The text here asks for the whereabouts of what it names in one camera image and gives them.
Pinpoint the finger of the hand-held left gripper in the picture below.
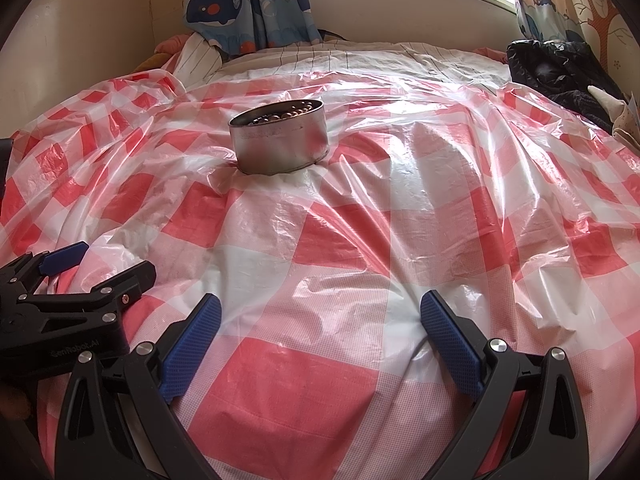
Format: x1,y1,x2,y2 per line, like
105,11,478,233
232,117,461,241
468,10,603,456
15,261,157,327
0,241,90,302

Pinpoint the dark puffy jacket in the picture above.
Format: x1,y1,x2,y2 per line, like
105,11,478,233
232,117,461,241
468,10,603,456
506,39,626,126

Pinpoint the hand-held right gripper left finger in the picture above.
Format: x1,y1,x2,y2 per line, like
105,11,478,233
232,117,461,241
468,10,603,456
54,292,223,480

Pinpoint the brown cloth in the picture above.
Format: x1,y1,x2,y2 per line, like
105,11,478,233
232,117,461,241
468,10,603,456
136,52,170,74

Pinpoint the cream cloth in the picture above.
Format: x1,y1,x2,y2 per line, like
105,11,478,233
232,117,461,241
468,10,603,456
587,85,640,147

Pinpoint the round silver metal tin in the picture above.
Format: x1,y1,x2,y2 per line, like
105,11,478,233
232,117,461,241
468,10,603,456
229,100,332,176

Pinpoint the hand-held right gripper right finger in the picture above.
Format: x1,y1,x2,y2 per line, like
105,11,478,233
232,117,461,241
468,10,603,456
420,289,590,480

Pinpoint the pile of bead bracelets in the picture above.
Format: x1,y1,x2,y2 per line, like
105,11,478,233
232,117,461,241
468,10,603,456
235,101,323,126

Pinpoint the pink bed cloth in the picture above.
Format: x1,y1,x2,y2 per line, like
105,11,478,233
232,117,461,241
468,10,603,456
472,46,512,64

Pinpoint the white lined bed sheet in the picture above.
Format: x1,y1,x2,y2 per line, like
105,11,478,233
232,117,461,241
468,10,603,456
215,40,511,81

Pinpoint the blue whale print curtain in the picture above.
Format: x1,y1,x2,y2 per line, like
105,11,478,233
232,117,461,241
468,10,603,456
184,0,323,56

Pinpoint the white striped pillow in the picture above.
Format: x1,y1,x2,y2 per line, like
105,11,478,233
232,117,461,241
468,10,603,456
172,37,223,83

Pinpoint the tree print curtain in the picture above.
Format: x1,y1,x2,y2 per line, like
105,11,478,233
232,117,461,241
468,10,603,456
515,0,640,81

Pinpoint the red white checked plastic sheet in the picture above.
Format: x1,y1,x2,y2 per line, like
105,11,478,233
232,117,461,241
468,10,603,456
0,50,640,480

